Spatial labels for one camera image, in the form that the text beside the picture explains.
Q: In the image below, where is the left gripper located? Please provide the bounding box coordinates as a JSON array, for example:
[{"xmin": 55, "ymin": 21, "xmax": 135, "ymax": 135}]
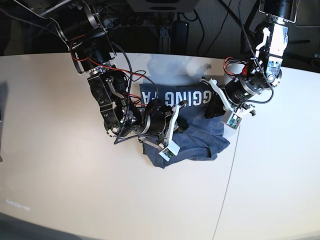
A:
[{"xmin": 200, "ymin": 77, "xmax": 270, "ymax": 118}]

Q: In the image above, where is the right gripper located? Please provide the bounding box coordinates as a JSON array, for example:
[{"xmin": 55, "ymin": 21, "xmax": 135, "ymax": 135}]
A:
[{"xmin": 134, "ymin": 100, "xmax": 188, "ymax": 150}]

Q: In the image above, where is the blue grey T-shirt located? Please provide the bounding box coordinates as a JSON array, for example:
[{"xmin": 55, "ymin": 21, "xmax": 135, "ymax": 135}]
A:
[{"xmin": 139, "ymin": 83, "xmax": 230, "ymax": 169}]

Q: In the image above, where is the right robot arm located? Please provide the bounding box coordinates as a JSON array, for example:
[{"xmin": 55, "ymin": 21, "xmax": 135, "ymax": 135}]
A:
[{"xmin": 17, "ymin": 0, "xmax": 188, "ymax": 154}]

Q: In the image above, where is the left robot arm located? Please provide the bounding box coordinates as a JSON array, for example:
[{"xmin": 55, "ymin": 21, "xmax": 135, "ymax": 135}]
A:
[{"xmin": 204, "ymin": 0, "xmax": 298, "ymax": 119}]

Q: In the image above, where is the black tripod stand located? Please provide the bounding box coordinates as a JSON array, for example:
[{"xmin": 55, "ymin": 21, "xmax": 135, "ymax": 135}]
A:
[{"xmin": 283, "ymin": 39, "xmax": 311, "ymax": 62}]

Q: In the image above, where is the black power adapter box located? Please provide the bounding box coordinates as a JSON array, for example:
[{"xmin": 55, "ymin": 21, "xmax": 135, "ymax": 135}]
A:
[{"xmin": 170, "ymin": 20, "xmax": 189, "ymax": 55}]

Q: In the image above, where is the white power strip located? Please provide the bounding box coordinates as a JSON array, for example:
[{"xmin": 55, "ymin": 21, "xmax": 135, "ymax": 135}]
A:
[{"xmin": 102, "ymin": 16, "xmax": 159, "ymax": 29}]

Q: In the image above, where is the grey speaker box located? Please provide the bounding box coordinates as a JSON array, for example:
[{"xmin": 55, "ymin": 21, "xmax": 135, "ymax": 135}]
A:
[{"xmin": 127, "ymin": 0, "xmax": 199, "ymax": 13}]

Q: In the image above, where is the white table label sticker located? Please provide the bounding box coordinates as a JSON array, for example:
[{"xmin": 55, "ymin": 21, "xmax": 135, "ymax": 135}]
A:
[{"xmin": 5, "ymin": 199, "xmax": 31, "ymax": 212}]

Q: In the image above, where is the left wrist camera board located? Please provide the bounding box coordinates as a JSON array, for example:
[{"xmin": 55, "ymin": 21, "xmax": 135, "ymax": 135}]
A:
[{"xmin": 221, "ymin": 111, "xmax": 242, "ymax": 130}]

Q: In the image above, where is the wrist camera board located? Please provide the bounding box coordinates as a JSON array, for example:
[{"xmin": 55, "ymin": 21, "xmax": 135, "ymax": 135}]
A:
[
  {"xmin": 158, "ymin": 141, "xmax": 180, "ymax": 162},
  {"xmin": 221, "ymin": 111, "xmax": 242, "ymax": 130}
]

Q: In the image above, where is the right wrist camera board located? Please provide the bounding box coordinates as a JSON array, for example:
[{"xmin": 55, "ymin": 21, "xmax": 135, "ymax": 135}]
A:
[{"xmin": 158, "ymin": 141, "xmax": 180, "ymax": 162}]

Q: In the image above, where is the aluminium frame post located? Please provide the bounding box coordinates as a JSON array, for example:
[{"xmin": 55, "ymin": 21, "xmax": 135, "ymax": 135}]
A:
[{"xmin": 158, "ymin": 27, "xmax": 171, "ymax": 54}]

